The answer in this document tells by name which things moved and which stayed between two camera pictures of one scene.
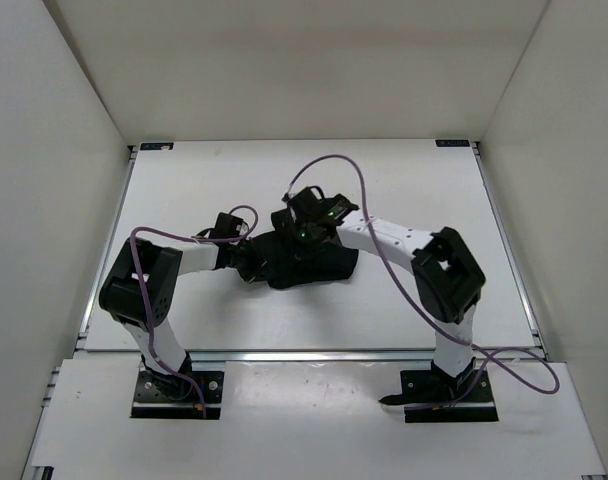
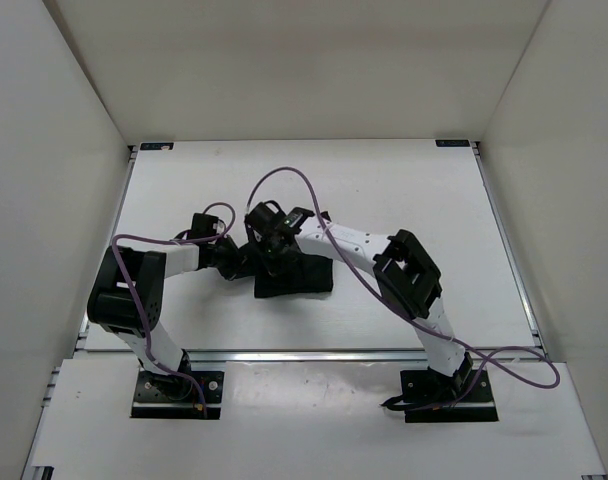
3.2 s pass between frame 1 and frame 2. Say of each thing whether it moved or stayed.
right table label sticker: stayed
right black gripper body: moved
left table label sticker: stayed
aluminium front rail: stayed
